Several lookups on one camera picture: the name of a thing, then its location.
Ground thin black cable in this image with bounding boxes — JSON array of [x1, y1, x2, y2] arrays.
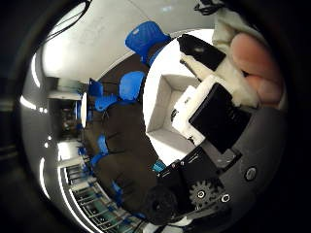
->
[[41, 0, 93, 47]]

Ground white cardboard box container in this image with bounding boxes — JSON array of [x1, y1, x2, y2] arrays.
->
[[145, 73, 202, 153]]

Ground cyan striped rack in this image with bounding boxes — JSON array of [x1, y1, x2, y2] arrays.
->
[[152, 160, 167, 174]]

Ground blue plastic chair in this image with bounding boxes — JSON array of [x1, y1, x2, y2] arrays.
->
[[88, 78, 104, 98], [94, 94, 120, 113], [119, 70, 147, 103], [124, 20, 172, 65]]

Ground pink bunny plush toy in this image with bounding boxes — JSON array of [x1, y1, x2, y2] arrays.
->
[[229, 32, 285, 107]]

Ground round white side table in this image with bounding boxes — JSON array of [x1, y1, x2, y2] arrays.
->
[[80, 91, 88, 129]]

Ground black wire bundle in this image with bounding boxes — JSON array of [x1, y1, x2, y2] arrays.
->
[[193, 0, 225, 17]]

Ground metal storage rack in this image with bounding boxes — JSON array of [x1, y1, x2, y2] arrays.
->
[[65, 164, 145, 233]]

